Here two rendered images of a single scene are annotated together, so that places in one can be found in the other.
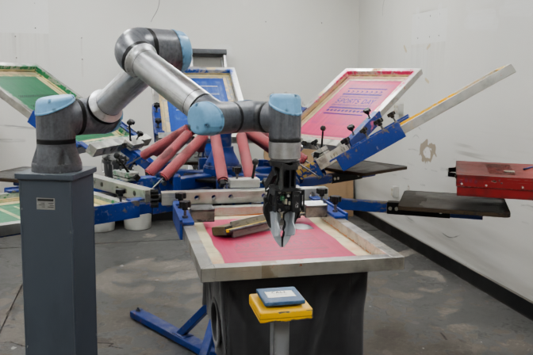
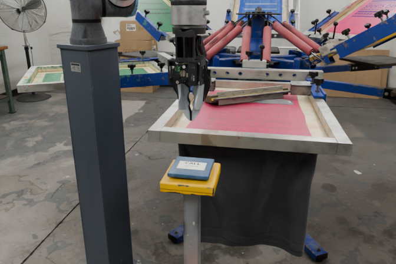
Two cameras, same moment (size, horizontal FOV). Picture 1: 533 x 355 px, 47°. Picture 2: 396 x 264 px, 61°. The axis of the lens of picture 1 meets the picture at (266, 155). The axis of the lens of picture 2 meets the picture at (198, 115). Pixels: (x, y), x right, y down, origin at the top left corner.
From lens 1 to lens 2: 0.86 m
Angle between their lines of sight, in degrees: 26
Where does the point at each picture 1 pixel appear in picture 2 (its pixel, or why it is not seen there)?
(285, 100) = not seen: outside the picture
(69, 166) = (90, 40)
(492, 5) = not seen: outside the picture
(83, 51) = not seen: outside the picture
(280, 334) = (189, 202)
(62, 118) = (83, 2)
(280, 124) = not seen: outside the picture
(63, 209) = (85, 72)
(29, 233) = (69, 88)
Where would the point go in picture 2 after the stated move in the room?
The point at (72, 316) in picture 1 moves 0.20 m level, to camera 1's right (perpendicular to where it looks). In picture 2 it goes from (96, 149) to (135, 157)
